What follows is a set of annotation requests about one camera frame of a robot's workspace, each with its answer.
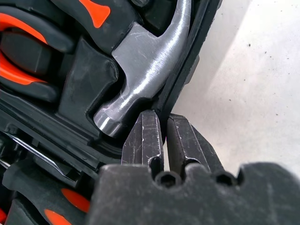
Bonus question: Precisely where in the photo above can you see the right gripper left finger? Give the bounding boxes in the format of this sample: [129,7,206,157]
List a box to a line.
[121,109,165,174]

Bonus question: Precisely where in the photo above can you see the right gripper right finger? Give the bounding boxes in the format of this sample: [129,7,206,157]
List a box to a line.
[165,113,226,176]

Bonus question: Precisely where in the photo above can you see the black plastic tool case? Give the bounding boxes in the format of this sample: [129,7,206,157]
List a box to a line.
[0,0,223,225]

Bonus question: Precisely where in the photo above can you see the black orange screwdriver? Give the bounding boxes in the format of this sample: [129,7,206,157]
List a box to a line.
[0,161,92,225]
[0,131,80,182]

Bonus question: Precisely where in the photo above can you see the steel claw hammer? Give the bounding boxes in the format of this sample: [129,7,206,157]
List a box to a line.
[50,0,193,139]

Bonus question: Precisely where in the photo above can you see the orange handled pliers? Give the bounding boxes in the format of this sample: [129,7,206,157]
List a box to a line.
[0,13,75,104]

